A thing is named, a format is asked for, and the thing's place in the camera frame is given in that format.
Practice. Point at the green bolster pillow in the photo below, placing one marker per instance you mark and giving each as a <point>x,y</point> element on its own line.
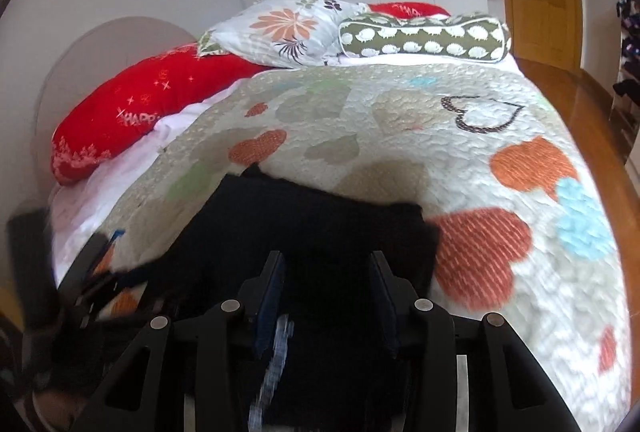
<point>425,37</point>

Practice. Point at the white floral pillow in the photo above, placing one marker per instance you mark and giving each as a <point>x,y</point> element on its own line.
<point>280,27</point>

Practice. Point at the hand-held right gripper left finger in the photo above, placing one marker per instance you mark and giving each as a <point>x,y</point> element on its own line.
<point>270,292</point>

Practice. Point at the white bed sheet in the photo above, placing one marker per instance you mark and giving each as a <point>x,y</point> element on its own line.
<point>75,212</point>

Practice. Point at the heart patterned quilt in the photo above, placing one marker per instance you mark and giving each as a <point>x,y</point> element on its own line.
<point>475,122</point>

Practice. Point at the person's body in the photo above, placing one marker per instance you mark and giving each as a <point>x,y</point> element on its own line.
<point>45,392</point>

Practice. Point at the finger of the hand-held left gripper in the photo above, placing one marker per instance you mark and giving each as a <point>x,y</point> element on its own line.
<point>95,257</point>
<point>107,294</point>

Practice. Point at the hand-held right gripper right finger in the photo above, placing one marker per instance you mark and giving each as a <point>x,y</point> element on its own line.
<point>382,297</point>

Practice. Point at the beige rounded headboard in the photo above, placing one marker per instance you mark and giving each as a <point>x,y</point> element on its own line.
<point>90,57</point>

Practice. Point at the black pants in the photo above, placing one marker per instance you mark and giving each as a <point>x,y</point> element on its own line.
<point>310,222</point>

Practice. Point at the long red pillow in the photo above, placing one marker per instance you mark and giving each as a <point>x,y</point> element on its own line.
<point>150,92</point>

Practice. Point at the small red pillow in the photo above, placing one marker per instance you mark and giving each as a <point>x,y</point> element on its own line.
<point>410,10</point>

